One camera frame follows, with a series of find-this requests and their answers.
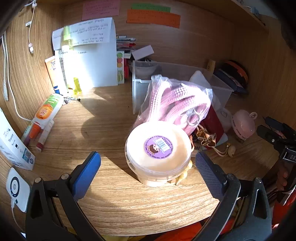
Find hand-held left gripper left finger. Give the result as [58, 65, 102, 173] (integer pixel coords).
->
[25, 151, 104, 241]

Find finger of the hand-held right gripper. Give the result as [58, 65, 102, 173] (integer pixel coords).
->
[265, 116, 296, 139]
[256, 125, 289, 151]

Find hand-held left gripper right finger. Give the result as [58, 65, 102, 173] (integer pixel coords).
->
[195, 151, 273, 241]

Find round tub with purple label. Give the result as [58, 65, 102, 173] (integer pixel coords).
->
[125, 121, 193, 187]

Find pink rope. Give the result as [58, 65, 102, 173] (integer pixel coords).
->
[134, 75, 213, 137]

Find clear plastic storage box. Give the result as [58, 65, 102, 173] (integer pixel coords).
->
[128, 60, 234, 115]

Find person's right forearm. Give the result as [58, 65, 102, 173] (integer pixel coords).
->
[272, 199, 290, 226]

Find wooden desktop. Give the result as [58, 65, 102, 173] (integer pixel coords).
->
[0, 85, 286, 238]

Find person's right hand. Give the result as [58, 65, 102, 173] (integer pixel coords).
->
[276, 166, 289, 192]

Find pale yellow small item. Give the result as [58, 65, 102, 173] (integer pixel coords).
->
[168, 160, 193, 186]

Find pink round compact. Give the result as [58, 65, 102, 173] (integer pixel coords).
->
[231, 110, 258, 141]

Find shell charm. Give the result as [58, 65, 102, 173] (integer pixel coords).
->
[225, 142, 236, 158]

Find pink lip balm stick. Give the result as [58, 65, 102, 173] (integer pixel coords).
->
[36, 119, 55, 153]

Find orange jacket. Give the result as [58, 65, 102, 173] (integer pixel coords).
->
[153, 222, 208, 241]

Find orange and black round case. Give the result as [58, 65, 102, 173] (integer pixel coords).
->
[218, 60, 249, 91]

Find orange cap marker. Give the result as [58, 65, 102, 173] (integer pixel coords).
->
[21, 123, 43, 145]

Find dark blue pouch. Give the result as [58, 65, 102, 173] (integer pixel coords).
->
[213, 68, 249, 94]

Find orange and green tube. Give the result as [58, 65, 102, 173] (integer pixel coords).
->
[31, 93, 65, 127]

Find white box with blue print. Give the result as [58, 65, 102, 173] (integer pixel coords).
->
[0, 108, 36, 171]

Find small yellow bottle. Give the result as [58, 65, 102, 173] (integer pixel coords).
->
[73, 77, 83, 96]

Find orange and white carton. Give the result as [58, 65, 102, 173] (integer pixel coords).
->
[45, 56, 67, 94]

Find white folded card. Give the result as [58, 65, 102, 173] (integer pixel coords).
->
[60, 17, 118, 89]

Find wooden shelf board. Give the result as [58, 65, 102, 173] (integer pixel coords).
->
[229, 0, 270, 29]

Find fruit sticker sheet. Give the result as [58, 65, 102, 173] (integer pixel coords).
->
[116, 51, 125, 84]

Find translucent plastic cup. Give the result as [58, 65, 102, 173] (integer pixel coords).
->
[135, 62, 160, 80]

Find small white card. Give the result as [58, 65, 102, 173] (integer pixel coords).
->
[131, 45, 155, 61]

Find stack of booklets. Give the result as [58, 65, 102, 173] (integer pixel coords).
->
[116, 35, 137, 63]

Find light green spray bottle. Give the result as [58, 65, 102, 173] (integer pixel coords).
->
[60, 25, 75, 91]

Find printed white paper sheet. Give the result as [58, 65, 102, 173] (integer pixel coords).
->
[52, 18, 112, 50]

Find orange sticky note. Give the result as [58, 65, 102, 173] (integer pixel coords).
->
[126, 9, 181, 29]

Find pink sticky note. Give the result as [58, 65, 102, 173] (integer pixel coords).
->
[81, 0, 120, 21]

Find green sticky note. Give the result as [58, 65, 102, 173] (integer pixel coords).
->
[132, 3, 171, 13]

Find gold drawstring pouch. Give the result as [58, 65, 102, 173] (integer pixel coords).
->
[193, 125, 218, 149]

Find white device with ring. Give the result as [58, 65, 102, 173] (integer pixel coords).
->
[6, 167, 30, 213]

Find white device cable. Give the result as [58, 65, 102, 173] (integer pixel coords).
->
[10, 200, 26, 233]

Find long white cable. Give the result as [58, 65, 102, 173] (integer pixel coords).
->
[1, 35, 34, 122]

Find white charging cable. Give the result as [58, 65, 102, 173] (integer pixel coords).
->
[25, 0, 37, 55]

